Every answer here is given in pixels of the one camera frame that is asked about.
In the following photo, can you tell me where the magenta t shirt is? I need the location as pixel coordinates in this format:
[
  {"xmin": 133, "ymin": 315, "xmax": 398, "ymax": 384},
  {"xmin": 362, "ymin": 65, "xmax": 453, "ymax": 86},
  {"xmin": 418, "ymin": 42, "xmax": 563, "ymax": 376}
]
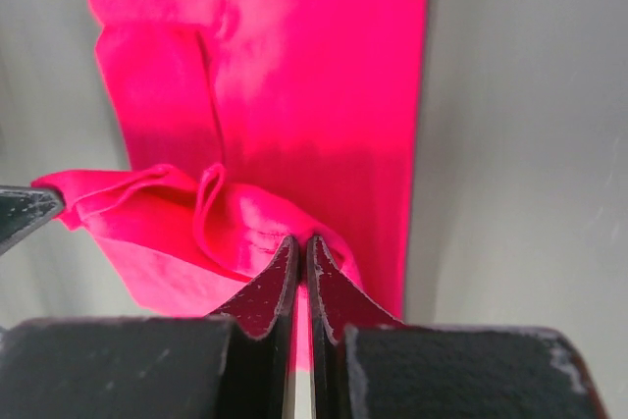
[{"xmin": 29, "ymin": 0, "xmax": 429, "ymax": 376}]

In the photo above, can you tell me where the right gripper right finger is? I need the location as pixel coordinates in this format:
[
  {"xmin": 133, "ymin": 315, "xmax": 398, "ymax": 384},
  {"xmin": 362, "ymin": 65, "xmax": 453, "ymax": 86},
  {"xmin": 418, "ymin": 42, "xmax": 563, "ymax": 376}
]
[{"xmin": 306, "ymin": 236, "xmax": 608, "ymax": 418}]

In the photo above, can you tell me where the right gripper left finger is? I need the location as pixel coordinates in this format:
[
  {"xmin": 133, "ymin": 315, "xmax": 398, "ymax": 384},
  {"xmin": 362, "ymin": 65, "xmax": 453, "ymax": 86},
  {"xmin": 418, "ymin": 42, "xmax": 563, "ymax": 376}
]
[{"xmin": 1, "ymin": 237, "xmax": 299, "ymax": 418}]

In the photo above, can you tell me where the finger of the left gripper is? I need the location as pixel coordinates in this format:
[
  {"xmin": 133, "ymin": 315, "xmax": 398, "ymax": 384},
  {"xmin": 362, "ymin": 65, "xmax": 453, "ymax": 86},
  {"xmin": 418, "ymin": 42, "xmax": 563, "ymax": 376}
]
[{"xmin": 0, "ymin": 185, "xmax": 65, "ymax": 255}]

